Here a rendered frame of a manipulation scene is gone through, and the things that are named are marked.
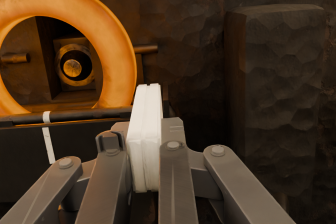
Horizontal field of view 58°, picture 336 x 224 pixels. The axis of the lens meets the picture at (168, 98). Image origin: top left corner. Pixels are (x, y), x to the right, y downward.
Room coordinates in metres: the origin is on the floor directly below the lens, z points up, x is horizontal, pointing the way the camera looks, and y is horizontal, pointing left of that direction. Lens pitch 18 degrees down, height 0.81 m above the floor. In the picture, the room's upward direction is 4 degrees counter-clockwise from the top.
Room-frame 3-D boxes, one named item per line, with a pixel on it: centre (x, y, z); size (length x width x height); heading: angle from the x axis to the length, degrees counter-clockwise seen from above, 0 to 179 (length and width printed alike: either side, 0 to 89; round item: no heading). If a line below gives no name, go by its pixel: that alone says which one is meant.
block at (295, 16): (0.33, -0.11, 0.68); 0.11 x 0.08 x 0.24; 0
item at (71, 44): (0.56, 0.12, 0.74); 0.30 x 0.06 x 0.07; 0
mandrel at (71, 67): (0.48, 0.12, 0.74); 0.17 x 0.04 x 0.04; 0
